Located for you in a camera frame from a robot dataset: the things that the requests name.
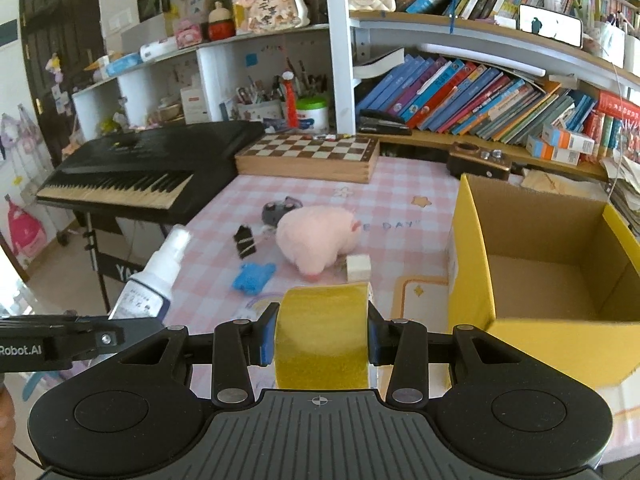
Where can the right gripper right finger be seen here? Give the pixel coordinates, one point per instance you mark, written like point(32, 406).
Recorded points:
point(402, 345)

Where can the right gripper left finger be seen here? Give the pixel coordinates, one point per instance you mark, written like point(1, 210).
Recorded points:
point(237, 345)

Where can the white spray bottle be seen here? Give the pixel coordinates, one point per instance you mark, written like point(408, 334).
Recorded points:
point(148, 294)

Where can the blue cloth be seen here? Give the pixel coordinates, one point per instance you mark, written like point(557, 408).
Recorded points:
point(252, 277)

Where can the gold tape roll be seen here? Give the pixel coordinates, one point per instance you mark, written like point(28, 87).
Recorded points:
point(321, 338)

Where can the white charger cube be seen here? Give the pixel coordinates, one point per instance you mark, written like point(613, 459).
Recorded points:
point(358, 268)

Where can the black binder clip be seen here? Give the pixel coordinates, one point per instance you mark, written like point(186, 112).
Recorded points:
point(244, 240)

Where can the pink plush pig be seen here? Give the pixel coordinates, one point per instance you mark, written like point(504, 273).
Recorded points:
point(312, 238)

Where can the grey toy truck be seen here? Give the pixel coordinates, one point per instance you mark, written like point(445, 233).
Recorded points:
point(273, 211)

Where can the person left hand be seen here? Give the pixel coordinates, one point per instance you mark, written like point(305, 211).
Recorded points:
point(7, 431)

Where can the pink checkered tablecloth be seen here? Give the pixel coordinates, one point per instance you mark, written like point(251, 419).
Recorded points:
point(549, 272)

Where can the yellow cardboard box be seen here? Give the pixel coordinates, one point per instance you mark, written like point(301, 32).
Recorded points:
point(555, 276)

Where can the black Yamaha keyboard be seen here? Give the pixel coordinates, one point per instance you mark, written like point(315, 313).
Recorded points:
point(163, 176)

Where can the wooden chess board box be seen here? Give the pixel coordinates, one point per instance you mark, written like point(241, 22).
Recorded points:
point(331, 158)

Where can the dark wooden small box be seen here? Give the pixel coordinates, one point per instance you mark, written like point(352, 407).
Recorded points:
point(469, 158)

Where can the black stapler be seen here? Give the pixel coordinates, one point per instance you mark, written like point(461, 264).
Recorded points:
point(377, 122)

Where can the white green jar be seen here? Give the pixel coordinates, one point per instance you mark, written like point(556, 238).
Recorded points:
point(313, 114)

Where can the orange white medicine box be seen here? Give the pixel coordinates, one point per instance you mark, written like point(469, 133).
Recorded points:
point(567, 140)

